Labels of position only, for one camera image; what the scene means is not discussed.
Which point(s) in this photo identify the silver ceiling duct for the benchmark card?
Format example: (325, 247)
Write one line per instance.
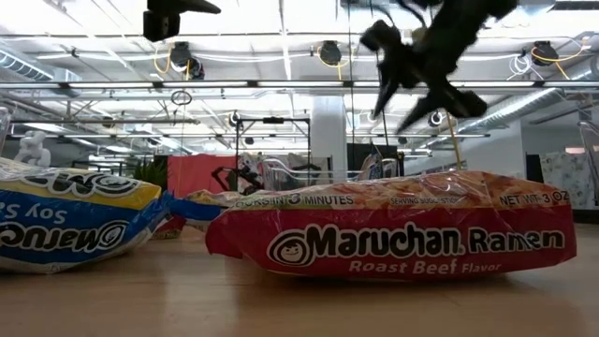
(515, 108)
(28, 68)

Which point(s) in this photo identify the black background robot arm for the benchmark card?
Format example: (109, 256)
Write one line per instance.
(243, 178)

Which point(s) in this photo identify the red roast beef ramen pack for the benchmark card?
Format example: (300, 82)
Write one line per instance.
(398, 243)

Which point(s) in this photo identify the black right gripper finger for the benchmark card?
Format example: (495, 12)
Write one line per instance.
(388, 82)
(461, 105)

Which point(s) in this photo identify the black table frame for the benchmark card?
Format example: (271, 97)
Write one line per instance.
(587, 216)

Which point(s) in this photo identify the small black ceiling reel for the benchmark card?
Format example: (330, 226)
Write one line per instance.
(234, 119)
(435, 121)

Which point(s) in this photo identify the white square pillar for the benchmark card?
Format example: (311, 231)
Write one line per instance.
(329, 131)

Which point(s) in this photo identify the narrow black panel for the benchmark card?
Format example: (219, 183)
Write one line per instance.
(534, 168)

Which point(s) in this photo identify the long ceiling light bar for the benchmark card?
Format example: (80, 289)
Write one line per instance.
(234, 84)

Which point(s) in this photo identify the clear plastic bin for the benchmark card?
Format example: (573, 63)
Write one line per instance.
(4, 126)
(281, 180)
(592, 154)

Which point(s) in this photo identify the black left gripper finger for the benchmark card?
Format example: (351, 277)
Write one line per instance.
(182, 6)

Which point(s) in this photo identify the red-orange partition panel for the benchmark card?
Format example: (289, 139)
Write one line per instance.
(196, 173)

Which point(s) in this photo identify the green leafy plant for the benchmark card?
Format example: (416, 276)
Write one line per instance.
(152, 175)

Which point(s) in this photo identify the patterned white screen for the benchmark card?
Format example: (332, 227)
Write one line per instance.
(564, 180)

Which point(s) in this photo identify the black monitor panel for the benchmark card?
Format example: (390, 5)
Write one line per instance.
(360, 156)

